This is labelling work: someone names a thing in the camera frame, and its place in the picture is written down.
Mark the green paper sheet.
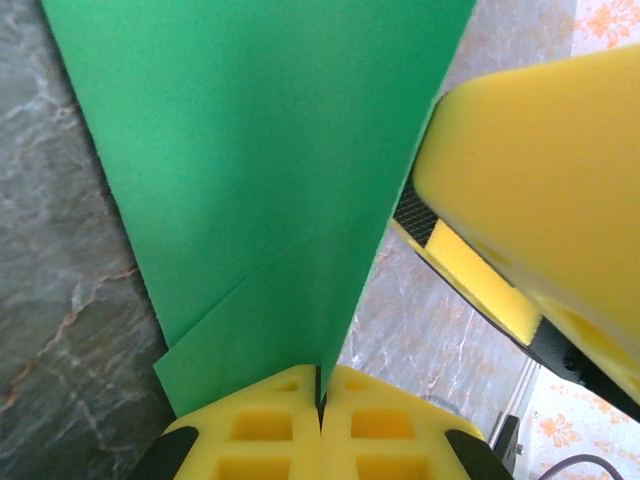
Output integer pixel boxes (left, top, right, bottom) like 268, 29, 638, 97
39, 0, 477, 419

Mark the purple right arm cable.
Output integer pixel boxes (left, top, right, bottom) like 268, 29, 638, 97
538, 452, 624, 480

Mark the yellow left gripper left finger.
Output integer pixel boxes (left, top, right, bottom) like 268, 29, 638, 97
127, 364, 322, 480

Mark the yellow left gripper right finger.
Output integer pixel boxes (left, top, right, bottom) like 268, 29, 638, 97
319, 363, 516, 480

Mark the aluminium side rail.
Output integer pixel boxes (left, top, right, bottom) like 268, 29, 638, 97
497, 357, 534, 451

